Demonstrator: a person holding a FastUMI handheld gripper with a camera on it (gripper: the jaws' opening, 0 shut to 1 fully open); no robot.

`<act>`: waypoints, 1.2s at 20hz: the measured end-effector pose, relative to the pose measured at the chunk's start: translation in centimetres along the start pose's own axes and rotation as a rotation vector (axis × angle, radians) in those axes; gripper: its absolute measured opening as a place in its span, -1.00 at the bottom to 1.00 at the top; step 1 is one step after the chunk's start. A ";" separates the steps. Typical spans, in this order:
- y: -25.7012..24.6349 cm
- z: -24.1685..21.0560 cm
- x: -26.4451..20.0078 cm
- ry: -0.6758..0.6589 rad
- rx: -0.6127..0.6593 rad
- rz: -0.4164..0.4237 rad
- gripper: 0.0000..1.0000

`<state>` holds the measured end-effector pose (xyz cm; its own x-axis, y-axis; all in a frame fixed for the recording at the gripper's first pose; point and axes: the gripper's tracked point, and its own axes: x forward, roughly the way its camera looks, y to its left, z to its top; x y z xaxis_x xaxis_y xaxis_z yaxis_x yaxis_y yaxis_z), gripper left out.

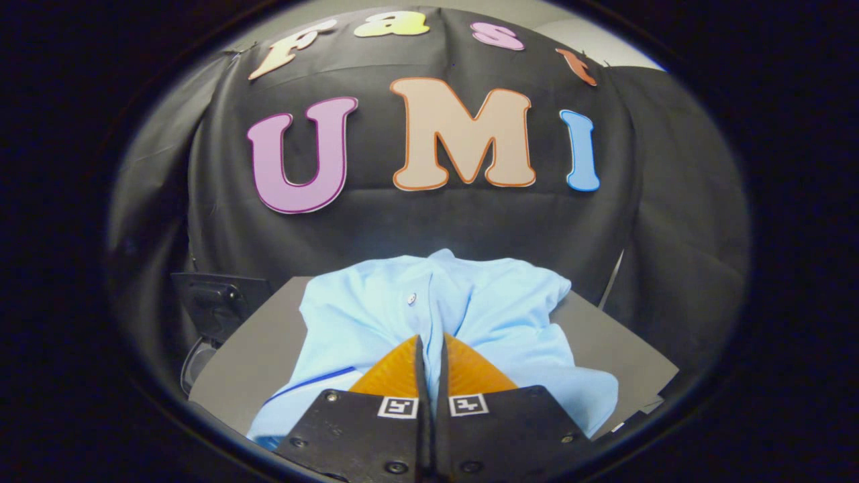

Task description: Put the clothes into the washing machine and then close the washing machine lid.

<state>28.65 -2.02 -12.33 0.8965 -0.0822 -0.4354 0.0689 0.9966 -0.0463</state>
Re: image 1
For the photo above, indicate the black backdrop cloth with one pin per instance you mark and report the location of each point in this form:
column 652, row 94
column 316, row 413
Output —
column 402, row 228

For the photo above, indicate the light blue shirt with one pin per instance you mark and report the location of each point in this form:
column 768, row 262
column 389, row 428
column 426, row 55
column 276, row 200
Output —
column 376, row 315

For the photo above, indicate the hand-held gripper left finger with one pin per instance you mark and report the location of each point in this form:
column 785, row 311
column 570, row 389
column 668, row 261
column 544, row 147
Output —
column 362, row 436

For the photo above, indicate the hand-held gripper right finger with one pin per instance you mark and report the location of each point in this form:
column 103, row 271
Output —
column 503, row 436

